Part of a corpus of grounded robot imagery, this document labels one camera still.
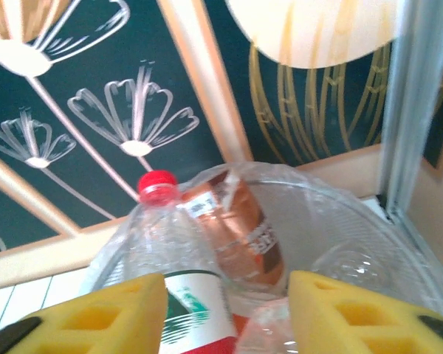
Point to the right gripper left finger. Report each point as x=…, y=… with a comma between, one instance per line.
x=96, y=324

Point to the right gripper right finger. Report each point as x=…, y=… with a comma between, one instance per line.
x=354, y=324

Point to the red white label water bottle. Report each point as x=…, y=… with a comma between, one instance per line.
x=158, y=236

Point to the brown label bottle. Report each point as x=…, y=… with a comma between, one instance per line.
x=243, y=228

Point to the clear plastic bin liner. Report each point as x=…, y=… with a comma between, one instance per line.
x=336, y=206

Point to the aluminium corner post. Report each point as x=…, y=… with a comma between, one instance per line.
x=409, y=92

